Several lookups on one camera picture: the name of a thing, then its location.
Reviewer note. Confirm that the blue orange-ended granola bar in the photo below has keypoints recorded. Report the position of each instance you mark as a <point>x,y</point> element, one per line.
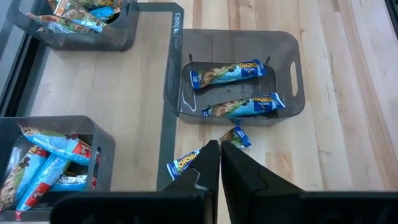
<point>81,17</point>

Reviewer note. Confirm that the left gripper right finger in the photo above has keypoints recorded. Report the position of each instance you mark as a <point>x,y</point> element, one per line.
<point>239,180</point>

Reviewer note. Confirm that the green and blue granola bar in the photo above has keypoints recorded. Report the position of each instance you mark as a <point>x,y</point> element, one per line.
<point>18,177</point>

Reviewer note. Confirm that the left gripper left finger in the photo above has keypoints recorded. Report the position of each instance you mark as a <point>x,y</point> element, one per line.
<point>202,174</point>

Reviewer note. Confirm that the white patterned snack bag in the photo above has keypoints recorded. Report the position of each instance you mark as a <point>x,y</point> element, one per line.
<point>59,25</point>

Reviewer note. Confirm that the light blue granola bar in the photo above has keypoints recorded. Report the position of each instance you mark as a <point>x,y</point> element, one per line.
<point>104,13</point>
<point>71,183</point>

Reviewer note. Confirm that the dark blue Chewy bar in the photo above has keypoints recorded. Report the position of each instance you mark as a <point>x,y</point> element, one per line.
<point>245,106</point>
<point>227,73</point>
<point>237,137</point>

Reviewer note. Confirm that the translucent dark-bordered baking mat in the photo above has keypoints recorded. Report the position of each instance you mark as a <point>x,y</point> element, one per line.
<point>166,149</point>

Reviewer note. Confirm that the grey translucent plastic bin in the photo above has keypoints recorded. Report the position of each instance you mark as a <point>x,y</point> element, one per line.
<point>236,43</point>
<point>118,37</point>
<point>99,137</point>

